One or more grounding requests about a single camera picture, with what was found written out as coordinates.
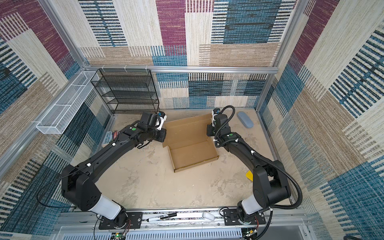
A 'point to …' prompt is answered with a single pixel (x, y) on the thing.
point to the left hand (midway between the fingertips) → (165, 130)
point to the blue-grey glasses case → (245, 120)
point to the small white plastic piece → (208, 216)
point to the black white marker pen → (161, 217)
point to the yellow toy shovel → (249, 175)
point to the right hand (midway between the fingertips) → (211, 126)
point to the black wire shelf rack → (127, 91)
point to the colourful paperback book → (110, 136)
